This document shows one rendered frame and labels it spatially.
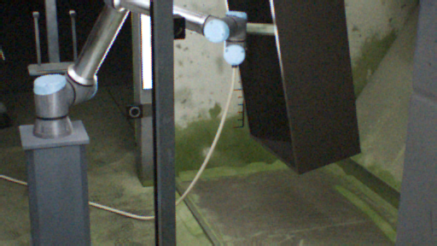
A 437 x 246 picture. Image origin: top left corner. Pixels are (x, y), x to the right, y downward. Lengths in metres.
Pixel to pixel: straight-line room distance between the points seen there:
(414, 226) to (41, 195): 2.19
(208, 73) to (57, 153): 1.28
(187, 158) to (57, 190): 1.20
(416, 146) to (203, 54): 2.80
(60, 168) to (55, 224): 0.29
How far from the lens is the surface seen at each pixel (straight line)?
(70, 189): 3.33
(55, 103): 3.25
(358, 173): 4.31
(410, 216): 1.49
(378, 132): 4.31
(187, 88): 4.14
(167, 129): 2.07
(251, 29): 3.15
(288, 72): 3.10
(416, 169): 1.45
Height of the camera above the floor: 1.72
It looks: 18 degrees down
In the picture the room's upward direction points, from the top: straight up
